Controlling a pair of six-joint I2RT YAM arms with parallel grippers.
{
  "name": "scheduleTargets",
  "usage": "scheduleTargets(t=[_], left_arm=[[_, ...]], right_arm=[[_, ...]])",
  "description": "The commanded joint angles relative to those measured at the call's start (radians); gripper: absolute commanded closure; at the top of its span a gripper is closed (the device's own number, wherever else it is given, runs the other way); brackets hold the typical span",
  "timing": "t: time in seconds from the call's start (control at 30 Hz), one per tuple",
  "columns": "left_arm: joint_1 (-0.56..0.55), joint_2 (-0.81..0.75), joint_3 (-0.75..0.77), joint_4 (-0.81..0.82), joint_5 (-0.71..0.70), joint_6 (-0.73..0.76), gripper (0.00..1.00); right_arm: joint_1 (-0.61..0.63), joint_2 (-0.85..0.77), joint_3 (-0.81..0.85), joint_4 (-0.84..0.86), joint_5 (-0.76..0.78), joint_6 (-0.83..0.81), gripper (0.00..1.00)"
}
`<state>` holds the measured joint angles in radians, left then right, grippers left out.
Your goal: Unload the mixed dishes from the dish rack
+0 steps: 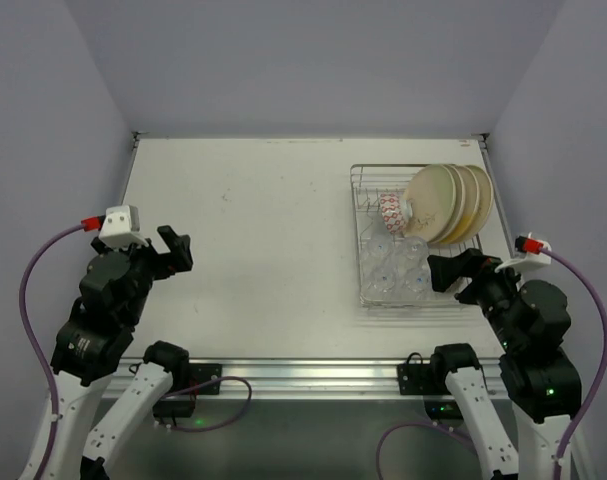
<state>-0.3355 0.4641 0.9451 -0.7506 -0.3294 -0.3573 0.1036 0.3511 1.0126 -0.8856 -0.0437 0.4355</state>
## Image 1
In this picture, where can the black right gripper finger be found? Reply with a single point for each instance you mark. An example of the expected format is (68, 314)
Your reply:
(445, 271)
(471, 262)

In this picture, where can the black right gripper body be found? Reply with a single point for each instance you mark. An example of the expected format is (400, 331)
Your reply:
(474, 275)

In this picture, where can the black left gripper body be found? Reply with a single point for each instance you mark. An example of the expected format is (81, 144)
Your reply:
(159, 262)

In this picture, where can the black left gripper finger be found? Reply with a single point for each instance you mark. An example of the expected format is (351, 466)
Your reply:
(182, 256)
(170, 238)

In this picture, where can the cream and yellow plate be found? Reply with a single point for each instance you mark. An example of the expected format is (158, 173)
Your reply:
(470, 208)

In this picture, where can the cream and green plate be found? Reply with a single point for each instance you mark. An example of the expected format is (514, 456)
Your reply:
(431, 194)

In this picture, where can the blue patterned bowl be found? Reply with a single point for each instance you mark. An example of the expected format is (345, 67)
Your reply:
(395, 211)

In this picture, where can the cream and pink plate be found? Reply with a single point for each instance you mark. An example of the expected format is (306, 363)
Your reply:
(459, 204)

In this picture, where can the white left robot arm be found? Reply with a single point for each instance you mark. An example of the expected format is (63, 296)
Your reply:
(87, 353)

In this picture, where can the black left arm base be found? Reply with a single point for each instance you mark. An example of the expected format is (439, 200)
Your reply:
(171, 409)

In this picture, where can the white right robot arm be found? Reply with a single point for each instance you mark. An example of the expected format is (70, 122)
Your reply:
(529, 319)

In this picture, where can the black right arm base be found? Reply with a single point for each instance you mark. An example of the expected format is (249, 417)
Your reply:
(415, 377)

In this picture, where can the clear glass front right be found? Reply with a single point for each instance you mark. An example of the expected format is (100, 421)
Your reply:
(415, 284)

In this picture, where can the clear glass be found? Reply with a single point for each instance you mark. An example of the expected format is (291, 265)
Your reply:
(379, 284)
(415, 284)
(377, 249)
(411, 250)

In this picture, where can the clear glass back right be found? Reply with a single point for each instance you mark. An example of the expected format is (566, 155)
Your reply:
(411, 250)

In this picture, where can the clear glass front left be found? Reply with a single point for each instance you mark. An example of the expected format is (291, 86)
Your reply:
(379, 284)

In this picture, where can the clear glass back left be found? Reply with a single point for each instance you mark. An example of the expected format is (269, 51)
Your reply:
(377, 249)

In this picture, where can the cream plate rearmost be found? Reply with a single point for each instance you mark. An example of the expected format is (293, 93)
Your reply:
(486, 192)

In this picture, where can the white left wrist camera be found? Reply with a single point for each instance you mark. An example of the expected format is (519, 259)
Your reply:
(121, 228)

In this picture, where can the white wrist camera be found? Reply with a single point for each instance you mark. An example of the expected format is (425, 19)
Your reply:
(529, 255)
(121, 228)

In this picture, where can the steel wire dish rack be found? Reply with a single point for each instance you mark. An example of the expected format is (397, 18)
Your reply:
(368, 181)

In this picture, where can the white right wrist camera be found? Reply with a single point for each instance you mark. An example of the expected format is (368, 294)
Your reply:
(529, 255)

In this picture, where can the aluminium mounting rail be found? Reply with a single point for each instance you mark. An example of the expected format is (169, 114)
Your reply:
(309, 380)

